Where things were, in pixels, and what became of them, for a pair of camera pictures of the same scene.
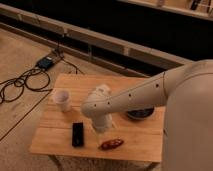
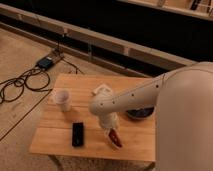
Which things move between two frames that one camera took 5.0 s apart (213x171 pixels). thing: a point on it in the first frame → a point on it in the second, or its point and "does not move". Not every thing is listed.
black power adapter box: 45,62 does not move
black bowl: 141,113 does not move
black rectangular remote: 77,134 does not move
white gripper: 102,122 → 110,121
